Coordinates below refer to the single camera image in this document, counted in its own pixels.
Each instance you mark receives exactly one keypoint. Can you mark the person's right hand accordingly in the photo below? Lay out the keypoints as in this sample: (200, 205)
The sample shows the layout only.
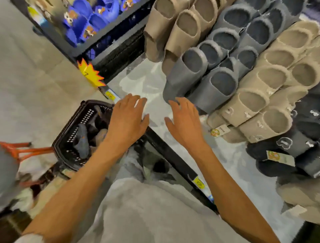
(187, 125)

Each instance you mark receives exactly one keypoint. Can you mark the person's left hand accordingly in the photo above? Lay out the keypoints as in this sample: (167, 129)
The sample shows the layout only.
(125, 125)

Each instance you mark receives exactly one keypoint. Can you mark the black slipper display shelf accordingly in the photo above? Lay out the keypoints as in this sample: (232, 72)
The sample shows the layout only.
(172, 157)

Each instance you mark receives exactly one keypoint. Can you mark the black basket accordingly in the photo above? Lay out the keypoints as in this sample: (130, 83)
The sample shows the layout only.
(65, 130)

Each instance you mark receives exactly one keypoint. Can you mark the column of beige slippers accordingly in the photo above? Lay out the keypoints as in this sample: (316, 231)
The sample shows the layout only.
(275, 75)

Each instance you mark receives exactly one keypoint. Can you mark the column of black slippers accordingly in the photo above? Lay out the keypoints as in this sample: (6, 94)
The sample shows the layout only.
(287, 145)

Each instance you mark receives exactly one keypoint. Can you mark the display of blue cartoon slides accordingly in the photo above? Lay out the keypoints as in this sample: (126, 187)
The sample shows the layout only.
(100, 17)

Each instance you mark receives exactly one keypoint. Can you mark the column of grey slippers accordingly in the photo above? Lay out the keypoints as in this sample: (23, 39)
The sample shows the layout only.
(257, 32)

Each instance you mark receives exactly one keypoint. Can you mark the rows of beige cartoon slippers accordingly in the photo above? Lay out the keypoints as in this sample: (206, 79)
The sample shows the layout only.
(45, 10)

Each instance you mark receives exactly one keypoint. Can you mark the person's left forearm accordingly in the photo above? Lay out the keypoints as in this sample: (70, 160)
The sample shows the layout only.
(75, 195)

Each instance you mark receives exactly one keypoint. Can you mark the person's right forearm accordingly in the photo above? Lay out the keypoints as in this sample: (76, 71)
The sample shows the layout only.
(230, 200)

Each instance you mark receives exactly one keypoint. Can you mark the person's light blue jeans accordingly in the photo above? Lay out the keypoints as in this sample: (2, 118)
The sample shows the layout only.
(132, 162)

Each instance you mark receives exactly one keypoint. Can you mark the black side display bin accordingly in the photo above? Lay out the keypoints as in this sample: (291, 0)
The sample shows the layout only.
(75, 50)

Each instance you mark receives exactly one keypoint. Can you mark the person's light grey shirt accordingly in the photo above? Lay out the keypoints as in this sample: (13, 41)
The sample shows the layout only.
(150, 215)

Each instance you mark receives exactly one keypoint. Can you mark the yellow starburst price sticker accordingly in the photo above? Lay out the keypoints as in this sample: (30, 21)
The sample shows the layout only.
(90, 73)

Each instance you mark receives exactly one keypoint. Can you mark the brown wooden stand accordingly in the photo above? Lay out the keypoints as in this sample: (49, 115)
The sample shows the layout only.
(12, 225)

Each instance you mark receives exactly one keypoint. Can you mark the orange frame grey stool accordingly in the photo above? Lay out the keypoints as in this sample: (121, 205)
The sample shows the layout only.
(7, 170)

